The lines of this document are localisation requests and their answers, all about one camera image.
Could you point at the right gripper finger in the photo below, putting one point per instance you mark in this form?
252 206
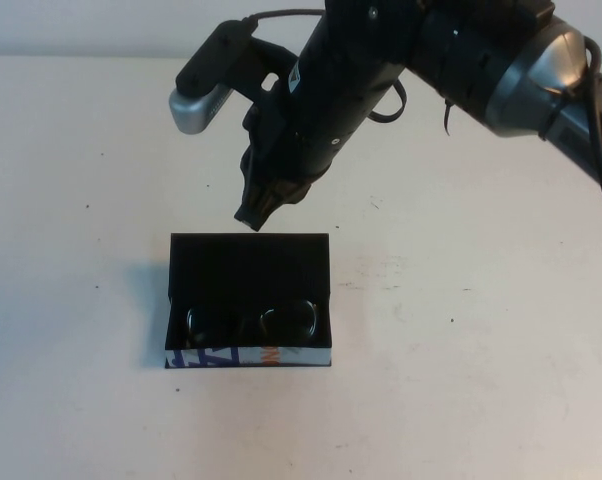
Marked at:
250 210
291 196

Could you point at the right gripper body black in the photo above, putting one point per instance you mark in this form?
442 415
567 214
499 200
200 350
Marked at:
326 115

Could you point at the black glasses case box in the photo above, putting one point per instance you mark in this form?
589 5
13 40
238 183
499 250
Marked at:
246 265

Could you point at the dark framed glasses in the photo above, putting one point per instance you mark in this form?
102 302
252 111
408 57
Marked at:
286 325

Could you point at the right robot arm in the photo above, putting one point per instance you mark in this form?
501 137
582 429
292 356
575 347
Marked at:
481 65

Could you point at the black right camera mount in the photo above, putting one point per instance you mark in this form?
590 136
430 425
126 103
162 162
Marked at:
266 60

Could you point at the right wrist camera silver tip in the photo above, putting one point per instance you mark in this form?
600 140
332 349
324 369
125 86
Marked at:
201 75

